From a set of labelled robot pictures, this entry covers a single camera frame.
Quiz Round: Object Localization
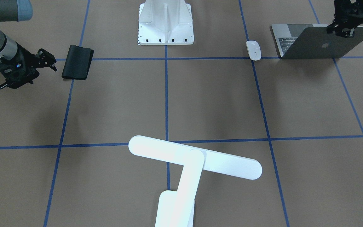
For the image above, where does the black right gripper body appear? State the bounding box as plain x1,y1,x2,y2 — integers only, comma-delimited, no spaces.
0,47,40,89

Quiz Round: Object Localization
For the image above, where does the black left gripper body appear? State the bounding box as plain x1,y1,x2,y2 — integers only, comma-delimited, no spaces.
326,0,363,38

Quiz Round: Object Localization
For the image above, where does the black mouse pad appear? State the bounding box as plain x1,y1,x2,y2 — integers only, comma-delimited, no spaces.
61,45,94,80

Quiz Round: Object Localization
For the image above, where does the grey laptop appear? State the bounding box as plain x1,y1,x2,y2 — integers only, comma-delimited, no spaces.
271,24,363,59

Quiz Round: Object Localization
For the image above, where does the white computer mouse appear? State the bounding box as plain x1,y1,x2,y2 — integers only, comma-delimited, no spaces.
246,40,261,61

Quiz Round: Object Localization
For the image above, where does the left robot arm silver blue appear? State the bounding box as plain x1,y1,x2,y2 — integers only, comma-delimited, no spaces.
326,0,363,38

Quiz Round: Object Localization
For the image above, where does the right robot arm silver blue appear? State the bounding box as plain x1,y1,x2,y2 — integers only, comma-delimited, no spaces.
0,0,57,90

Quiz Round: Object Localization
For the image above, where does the white desk lamp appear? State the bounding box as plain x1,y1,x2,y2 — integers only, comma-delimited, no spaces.
128,135,262,227

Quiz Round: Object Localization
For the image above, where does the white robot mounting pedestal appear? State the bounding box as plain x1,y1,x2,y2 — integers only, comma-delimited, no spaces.
137,0,194,45

